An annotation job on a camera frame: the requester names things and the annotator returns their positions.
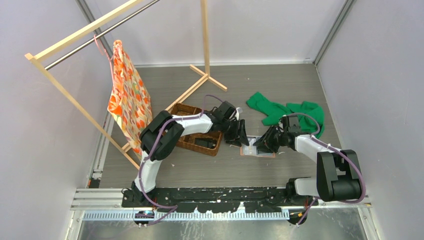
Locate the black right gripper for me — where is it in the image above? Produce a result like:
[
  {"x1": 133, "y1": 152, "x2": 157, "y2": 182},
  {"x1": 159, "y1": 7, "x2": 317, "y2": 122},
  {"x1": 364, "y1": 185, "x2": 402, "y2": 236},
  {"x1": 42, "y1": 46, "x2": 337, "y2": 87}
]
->
[{"x1": 253, "y1": 125, "x2": 288, "y2": 154}]

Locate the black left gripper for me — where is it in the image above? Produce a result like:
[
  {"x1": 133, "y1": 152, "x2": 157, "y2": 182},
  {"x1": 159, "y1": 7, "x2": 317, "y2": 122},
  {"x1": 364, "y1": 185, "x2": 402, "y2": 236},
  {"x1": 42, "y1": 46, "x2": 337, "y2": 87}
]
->
[{"x1": 219, "y1": 118, "x2": 249, "y2": 147}]

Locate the white credit card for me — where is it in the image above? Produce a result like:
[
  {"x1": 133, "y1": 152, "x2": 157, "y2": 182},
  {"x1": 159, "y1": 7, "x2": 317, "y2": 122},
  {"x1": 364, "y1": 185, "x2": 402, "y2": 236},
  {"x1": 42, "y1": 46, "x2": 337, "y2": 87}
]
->
[{"x1": 248, "y1": 137, "x2": 257, "y2": 148}]

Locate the tan leather card holder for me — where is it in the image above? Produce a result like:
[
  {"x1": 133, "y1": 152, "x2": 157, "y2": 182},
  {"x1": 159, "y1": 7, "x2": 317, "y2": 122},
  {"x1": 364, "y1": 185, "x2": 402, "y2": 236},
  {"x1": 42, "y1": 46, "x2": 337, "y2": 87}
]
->
[{"x1": 239, "y1": 135, "x2": 276, "y2": 158}]

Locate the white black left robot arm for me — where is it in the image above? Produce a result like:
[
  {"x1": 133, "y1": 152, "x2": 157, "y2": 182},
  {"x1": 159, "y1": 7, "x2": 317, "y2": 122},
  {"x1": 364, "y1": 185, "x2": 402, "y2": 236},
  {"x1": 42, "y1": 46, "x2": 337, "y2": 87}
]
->
[{"x1": 131, "y1": 101, "x2": 249, "y2": 207}]

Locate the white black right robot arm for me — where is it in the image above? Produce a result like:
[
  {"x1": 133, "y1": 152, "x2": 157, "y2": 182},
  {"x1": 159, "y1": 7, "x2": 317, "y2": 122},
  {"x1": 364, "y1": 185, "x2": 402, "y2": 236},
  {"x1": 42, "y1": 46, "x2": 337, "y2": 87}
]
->
[{"x1": 254, "y1": 113, "x2": 366, "y2": 205}]

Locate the black object in basket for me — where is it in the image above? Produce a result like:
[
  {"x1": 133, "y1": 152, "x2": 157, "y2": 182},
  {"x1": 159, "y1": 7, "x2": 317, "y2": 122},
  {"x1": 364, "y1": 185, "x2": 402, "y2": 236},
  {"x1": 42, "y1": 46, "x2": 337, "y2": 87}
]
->
[{"x1": 194, "y1": 138, "x2": 218, "y2": 150}]

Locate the brown woven basket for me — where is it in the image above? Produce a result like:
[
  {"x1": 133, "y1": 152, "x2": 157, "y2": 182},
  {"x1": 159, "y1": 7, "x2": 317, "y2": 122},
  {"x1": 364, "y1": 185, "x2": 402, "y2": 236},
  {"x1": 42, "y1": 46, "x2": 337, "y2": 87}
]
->
[{"x1": 170, "y1": 103, "x2": 224, "y2": 157}]

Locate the green cloth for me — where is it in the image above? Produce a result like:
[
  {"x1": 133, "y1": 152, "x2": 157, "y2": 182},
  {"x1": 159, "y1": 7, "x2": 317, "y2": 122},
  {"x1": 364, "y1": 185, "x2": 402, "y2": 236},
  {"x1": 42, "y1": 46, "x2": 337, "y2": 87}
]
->
[{"x1": 246, "y1": 92, "x2": 325, "y2": 139}]

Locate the orange floral cloth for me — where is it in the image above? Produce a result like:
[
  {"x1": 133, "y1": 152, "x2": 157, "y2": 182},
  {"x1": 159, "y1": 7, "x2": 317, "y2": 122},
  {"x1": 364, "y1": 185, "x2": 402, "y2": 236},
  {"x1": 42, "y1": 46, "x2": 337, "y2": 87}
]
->
[{"x1": 107, "y1": 40, "x2": 153, "y2": 159}]

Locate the pink clothes hanger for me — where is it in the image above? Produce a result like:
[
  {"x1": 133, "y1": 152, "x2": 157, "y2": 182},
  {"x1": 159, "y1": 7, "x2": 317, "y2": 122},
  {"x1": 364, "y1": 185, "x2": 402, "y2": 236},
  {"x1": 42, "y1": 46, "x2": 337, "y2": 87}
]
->
[{"x1": 93, "y1": 34, "x2": 114, "y2": 80}]

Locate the wooden clothes rack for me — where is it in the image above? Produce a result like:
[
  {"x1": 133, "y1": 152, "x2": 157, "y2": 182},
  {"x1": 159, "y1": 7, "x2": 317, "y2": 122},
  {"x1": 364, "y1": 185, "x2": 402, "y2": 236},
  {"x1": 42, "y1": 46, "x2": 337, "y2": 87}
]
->
[{"x1": 24, "y1": 0, "x2": 228, "y2": 170}]

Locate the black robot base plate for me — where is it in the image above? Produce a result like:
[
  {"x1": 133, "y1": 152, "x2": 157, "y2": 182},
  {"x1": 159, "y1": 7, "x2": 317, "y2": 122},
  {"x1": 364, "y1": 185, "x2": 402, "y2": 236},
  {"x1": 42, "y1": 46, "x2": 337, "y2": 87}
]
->
[{"x1": 121, "y1": 186, "x2": 313, "y2": 214}]

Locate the aluminium frame rail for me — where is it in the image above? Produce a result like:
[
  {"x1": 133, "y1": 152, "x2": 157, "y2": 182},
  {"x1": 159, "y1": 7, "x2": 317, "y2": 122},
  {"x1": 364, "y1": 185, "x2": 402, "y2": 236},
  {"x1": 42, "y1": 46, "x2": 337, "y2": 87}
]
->
[{"x1": 71, "y1": 188, "x2": 372, "y2": 222}]

